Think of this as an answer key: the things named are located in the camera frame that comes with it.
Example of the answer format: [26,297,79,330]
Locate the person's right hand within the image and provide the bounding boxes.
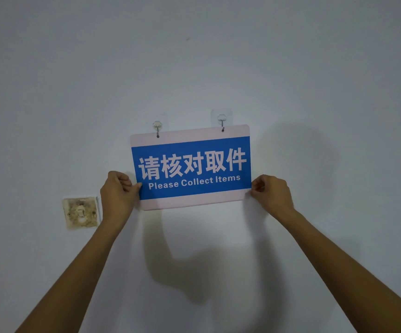
[250,175,297,220]

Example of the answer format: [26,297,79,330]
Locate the person's left hand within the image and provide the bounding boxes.
[100,171,142,225]

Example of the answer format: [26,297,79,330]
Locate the blue and white sign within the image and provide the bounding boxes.
[130,125,252,211]

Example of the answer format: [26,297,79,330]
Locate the person's left forearm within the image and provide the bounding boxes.
[15,218,125,333]

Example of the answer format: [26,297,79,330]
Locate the person's right forearm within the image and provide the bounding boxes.
[276,211,401,333]

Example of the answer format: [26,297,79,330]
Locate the dirty white wall socket plate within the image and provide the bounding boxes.
[62,196,101,230]

